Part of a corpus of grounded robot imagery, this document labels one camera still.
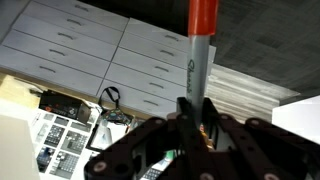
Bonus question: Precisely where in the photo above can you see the lanyard with badge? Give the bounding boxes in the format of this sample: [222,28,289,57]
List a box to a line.
[97,86,134,125]

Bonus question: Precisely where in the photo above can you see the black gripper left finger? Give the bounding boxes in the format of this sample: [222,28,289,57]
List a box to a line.
[84,97,207,180]

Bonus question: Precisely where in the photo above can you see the red capped Sharpie marker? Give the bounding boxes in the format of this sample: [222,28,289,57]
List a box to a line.
[186,0,219,126]

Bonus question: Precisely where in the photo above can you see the white drawer cabinet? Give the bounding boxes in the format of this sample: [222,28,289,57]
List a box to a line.
[0,0,188,117]

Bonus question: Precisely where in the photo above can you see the black electronic box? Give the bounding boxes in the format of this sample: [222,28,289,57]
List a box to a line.
[39,90,91,124]

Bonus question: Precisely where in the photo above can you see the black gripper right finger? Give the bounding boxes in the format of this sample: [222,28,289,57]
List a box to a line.
[203,98,320,180]

